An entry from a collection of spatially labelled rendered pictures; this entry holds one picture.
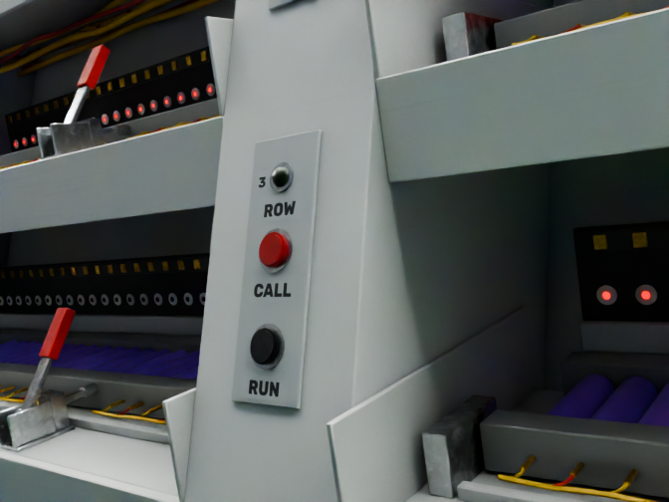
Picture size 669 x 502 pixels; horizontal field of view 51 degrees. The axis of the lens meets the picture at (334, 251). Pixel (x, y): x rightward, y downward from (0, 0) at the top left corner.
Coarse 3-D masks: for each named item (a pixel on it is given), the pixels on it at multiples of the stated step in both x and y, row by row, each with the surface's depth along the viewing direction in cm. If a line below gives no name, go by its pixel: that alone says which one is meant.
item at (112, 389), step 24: (0, 384) 57; (24, 384) 55; (48, 384) 53; (72, 384) 51; (120, 384) 48; (144, 384) 46; (168, 384) 45; (192, 384) 44; (96, 408) 50; (120, 408) 48; (144, 408) 46
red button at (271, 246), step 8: (272, 232) 32; (264, 240) 32; (272, 240) 31; (280, 240) 31; (264, 248) 31; (272, 248) 31; (280, 248) 31; (264, 256) 31; (272, 256) 31; (280, 256) 31; (264, 264) 31; (272, 264) 31; (280, 264) 31
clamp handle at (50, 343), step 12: (60, 312) 48; (72, 312) 48; (60, 324) 47; (48, 336) 47; (60, 336) 47; (48, 348) 46; (60, 348) 47; (48, 360) 46; (36, 372) 46; (48, 372) 46; (36, 384) 46; (36, 396) 45; (24, 408) 45
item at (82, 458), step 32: (0, 320) 80; (32, 320) 76; (96, 320) 68; (128, 320) 65; (160, 320) 62; (192, 320) 60; (96, 416) 49; (192, 416) 33; (0, 448) 45; (32, 448) 44; (64, 448) 43; (96, 448) 42; (128, 448) 41; (160, 448) 41; (0, 480) 44; (32, 480) 41; (64, 480) 39; (96, 480) 37; (128, 480) 37; (160, 480) 36
